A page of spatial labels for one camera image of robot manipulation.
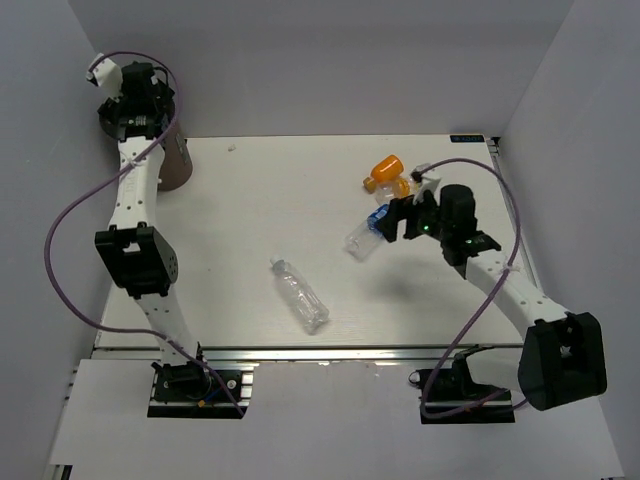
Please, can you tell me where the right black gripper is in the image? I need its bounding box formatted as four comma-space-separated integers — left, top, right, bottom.
372, 185, 450, 244

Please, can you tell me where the orange bottle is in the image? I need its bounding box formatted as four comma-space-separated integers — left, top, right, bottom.
363, 155, 404, 193

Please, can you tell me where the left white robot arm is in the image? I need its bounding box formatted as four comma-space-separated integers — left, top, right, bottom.
87, 58, 212, 399

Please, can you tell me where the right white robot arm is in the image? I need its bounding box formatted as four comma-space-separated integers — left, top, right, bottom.
375, 185, 607, 411

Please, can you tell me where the brown cylindrical bin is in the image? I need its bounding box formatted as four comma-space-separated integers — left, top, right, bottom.
98, 99, 193, 192

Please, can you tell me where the blue table label sticker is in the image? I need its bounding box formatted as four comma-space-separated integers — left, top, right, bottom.
449, 134, 485, 143

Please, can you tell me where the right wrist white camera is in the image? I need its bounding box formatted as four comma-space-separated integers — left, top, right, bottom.
411, 165, 441, 205

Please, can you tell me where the wrist white camera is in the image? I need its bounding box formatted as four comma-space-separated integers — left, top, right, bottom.
411, 165, 441, 205
85, 54, 123, 101

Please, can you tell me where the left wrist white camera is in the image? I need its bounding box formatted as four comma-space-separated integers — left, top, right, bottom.
85, 54, 123, 101

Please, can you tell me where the aluminium rail frame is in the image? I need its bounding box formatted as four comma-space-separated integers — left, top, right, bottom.
51, 135, 623, 479

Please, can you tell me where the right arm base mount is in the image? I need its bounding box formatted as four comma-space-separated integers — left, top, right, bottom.
419, 347, 516, 425

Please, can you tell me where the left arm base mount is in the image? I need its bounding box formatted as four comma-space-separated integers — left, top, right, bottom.
147, 362, 248, 420

